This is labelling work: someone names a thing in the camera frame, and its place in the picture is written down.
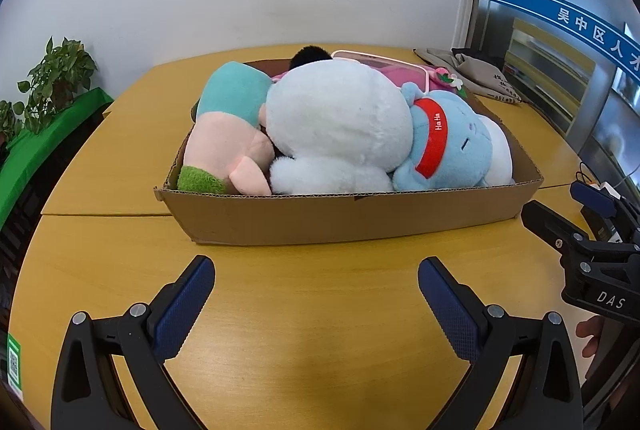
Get wooden desktop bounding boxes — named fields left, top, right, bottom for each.
left=10, top=44, right=621, bottom=430

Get person's right hand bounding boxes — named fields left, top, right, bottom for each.
left=575, top=315, right=604, bottom=358

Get pink pig plush teal hat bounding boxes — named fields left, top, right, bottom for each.
left=177, top=61, right=277, bottom=197

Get grey cloth bag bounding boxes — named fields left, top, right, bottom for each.
left=412, top=47, right=523, bottom=105

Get brown cardboard box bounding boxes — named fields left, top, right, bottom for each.
left=153, top=60, right=545, bottom=245

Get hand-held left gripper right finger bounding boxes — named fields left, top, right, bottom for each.
left=418, top=256, right=585, bottom=430

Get green code sticker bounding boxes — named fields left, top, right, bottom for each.
left=6, top=334, right=25, bottom=403

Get green table cloth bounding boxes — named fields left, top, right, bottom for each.
left=0, top=87, right=115, bottom=231

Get white-framed pink board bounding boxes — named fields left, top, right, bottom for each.
left=331, top=50, right=432, bottom=93

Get yellow shelf unit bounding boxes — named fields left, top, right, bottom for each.
left=505, top=17, right=597, bottom=137

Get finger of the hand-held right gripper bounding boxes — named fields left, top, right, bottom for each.
left=521, top=200, right=592, bottom=258
left=571, top=181, right=640, bottom=243

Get white panda plush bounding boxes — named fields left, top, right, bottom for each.
left=259, top=44, right=414, bottom=195

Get green potted plant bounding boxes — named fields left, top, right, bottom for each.
left=0, top=36, right=98, bottom=141

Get blue plush red band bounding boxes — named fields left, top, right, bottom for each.
left=392, top=81, right=516, bottom=192

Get pink bear plush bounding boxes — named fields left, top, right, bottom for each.
left=270, top=64, right=468, bottom=100

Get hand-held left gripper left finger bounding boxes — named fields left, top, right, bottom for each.
left=51, top=255, right=216, bottom=430

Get blue window banner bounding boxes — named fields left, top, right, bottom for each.
left=490, top=0, right=640, bottom=85

